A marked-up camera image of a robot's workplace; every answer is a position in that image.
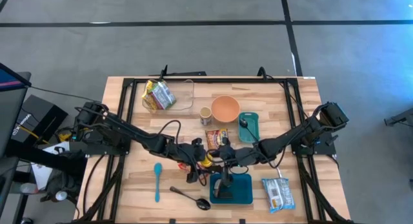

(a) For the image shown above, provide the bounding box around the black monitor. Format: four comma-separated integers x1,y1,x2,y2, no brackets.
0,62,32,159

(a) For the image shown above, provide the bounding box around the yellow cable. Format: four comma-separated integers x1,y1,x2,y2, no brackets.
27,125,49,144

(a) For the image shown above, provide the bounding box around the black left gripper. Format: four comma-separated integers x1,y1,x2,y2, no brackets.
186,138,207,185

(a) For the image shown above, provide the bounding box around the white paper sheet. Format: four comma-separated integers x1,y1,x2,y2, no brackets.
31,141,71,190

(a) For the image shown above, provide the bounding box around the white blue noodle packet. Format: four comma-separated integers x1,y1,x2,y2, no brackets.
261,177,296,214

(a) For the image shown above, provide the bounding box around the clear plastic container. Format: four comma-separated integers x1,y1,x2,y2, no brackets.
141,78,196,112

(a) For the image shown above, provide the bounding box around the small black spoon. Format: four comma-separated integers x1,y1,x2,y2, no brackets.
239,118,260,143

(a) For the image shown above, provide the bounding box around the black aluminium table frame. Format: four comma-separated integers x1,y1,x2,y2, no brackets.
76,76,356,224

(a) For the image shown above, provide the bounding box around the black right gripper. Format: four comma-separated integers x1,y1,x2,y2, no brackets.
208,136,241,174

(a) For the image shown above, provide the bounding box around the black equipment case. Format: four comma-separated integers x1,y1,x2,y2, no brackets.
12,94,69,144

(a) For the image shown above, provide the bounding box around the blue plastic bin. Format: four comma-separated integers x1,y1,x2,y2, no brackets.
209,172,254,205

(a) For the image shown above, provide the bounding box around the black stand beam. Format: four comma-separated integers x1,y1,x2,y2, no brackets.
6,138,88,179

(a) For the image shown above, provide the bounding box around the brown spice can yellow lid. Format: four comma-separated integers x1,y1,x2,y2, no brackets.
200,154,215,169

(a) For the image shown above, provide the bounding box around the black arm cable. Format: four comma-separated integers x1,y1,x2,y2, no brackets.
225,165,250,176
157,119,182,146

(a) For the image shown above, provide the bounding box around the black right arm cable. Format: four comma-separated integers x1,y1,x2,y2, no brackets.
225,165,250,176

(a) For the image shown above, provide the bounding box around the orange plastic bowl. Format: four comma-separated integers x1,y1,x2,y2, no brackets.
210,94,241,123

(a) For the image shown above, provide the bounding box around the beige paper cup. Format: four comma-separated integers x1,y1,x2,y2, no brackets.
199,106,213,126

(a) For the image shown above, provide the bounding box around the small teal plastic bin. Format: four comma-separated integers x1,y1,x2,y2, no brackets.
237,111,261,144

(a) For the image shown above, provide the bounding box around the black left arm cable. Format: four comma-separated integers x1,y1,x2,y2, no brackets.
157,119,182,146

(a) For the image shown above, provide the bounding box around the blue plastic spoon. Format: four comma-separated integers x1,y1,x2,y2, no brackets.
153,162,163,203

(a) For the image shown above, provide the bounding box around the black floor cable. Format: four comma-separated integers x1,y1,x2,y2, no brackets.
30,86,103,104

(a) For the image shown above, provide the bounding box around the green snack packet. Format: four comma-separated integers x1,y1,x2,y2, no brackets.
150,81,177,110

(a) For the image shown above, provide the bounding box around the spice bottle black lid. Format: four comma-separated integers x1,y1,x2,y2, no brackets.
221,172,234,190

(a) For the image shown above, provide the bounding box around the dark shiny metal spoon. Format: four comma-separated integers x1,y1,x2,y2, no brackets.
169,185,212,211

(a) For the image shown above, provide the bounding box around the yellow noodle packet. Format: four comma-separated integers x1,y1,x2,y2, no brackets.
141,79,159,114

